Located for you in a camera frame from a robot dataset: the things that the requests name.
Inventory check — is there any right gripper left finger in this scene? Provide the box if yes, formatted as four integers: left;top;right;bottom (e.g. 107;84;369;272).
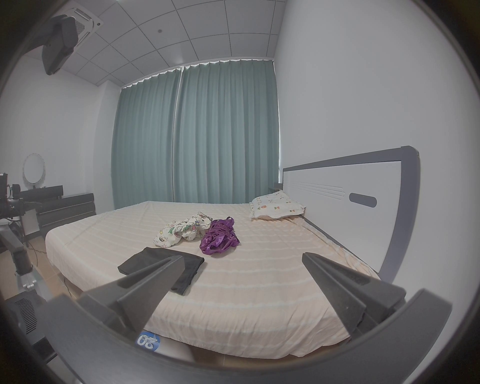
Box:
77;255;186;334

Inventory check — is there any bed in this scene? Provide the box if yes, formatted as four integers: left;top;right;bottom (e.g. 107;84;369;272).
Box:
45;145;421;357

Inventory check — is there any white printed pillow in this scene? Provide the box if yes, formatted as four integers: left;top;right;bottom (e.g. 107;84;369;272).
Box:
249;189;306;220

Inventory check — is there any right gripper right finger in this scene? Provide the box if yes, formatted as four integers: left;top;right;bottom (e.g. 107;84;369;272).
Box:
302;252;407;335

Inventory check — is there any white printed pyjama top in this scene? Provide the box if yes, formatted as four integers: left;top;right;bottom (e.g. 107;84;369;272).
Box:
153;211;212;249

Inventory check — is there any black T-shirt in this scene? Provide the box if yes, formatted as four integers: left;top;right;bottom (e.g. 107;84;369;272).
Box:
117;246;208;296

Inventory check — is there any black chest of drawers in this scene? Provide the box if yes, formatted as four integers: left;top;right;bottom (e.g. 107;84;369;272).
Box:
19;185;97;238

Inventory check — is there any round white mirror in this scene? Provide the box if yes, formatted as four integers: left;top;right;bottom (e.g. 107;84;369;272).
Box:
22;154;47;189

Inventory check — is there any purple garment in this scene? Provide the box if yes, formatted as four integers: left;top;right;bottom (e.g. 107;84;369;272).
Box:
199;217;241;256

